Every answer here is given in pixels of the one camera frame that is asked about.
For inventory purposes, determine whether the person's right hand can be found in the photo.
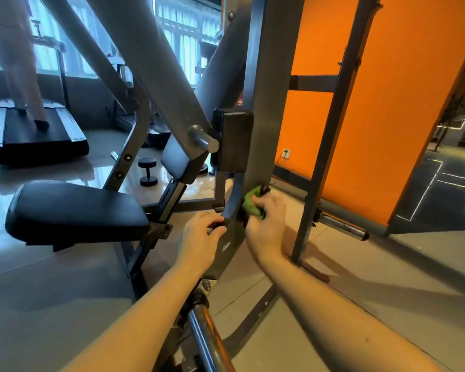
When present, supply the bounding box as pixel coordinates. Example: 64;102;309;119
244;188;288;264

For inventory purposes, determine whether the person's left hand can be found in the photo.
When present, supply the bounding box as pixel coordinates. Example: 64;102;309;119
174;210;228;277

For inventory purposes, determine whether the green cleaning cloth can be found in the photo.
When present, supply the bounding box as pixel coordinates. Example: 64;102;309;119
242;185;271;220

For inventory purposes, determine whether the grey steel gym machine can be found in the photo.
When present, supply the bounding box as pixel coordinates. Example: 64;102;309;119
39;0;389;372

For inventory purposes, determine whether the person's right forearm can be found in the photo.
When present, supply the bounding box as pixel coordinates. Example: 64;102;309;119
256;252;443;372

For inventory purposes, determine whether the person's left forearm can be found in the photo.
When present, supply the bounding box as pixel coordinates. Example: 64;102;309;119
60;263;206;372

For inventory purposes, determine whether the chrome weight storage peg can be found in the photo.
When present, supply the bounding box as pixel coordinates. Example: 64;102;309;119
316;211;370;242
188;302;237;372

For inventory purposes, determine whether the large black dumbbell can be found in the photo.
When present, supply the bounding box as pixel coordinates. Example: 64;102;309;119
137;157;160;188

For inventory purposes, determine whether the black treadmill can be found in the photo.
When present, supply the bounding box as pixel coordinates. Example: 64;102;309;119
0;19;90;166
112;58;173;150

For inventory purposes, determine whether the large bright window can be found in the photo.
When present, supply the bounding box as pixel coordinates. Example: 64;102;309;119
153;0;222;86
0;0;121;78

